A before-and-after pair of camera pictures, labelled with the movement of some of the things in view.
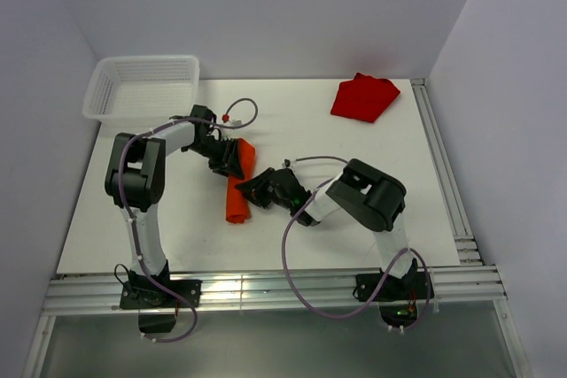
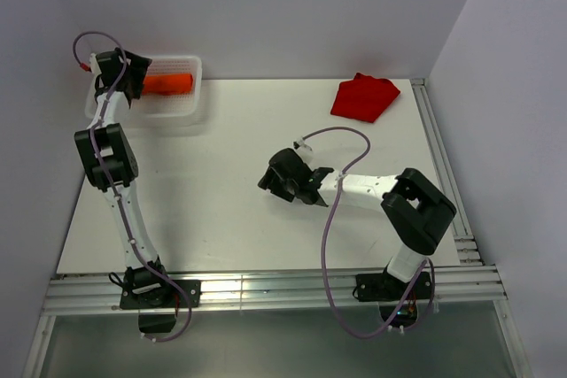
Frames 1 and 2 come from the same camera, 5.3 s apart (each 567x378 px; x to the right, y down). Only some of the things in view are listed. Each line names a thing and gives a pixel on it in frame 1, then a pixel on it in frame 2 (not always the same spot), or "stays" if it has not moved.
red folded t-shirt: [364, 97] stays
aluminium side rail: [467, 246] stays
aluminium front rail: [277, 289] stays
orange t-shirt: [237, 207] to [167, 83]
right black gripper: [255, 189] to [275, 184]
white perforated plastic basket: [141, 91] stays
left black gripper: [229, 164] to [139, 66]
